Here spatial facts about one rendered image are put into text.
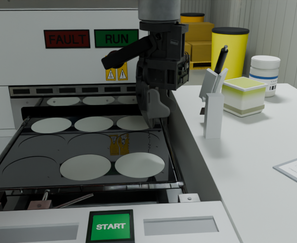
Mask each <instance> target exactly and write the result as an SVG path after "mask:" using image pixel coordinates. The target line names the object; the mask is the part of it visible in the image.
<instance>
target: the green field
mask: <svg viewBox="0 0 297 243"><path fill-rule="evenodd" d="M95 34H96V46H127V45H129V44H131V43H133V42H135V41H137V30H130V31H95Z"/></svg>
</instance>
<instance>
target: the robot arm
mask: <svg viewBox="0 0 297 243"><path fill-rule="evenodd" d="M138 19H139V20H141V21H140V22H139V29H140V30H143V31H149V36H145V37H142V38H141V39H139V40H137V41H135V42H133V43H131V44H129V45H127V46H125V47H123V48H121V49H119V50H113V51H111V52H110V53H109V54H108V55H107V56H106V57H104V58H102V59H101V62H102V64H103V66H104V68H105V69H106V70H108V69H111V68H114V69H117V68H121V67H122V66H123V64H124V63H125V62H127V61H129V60H131V59H133V58H135V57H138V56H139V60H138V62H137V65H136V87H135V92H136V99H137V103H138V107H139V109H140V111H141V114H142V116H143V118H144V120H145V122H146V123H147V125H148V127H149V128H150V129H152V128H153V127H154V125H155V122H156V118H166V117H168V116H169V115H170V112H173V111H175V110H176V107H177V106H176V102H175V101H174V100H172V99H170V98H169V97H168V95H167V90H173V91H176V90H177V89H178V88H179V87H181V86H182V85H183V84H185V83H186V82H188V81H189V65H190V55H189V54H188V52H186V51H185V33H186V32H188V31H189V25H188V24H179V22H178V21H177V20H179V19H180V0H138ZM184 53H185V54H184ZM186 53H187V54H186Z"/></svg>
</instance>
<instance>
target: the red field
mask: <svg viewBox="0 0 297 243"><path fill-rule="evenodd" d="M45 36H46V44H47V47H83V46H89V41H88V31H45Z"/></svg>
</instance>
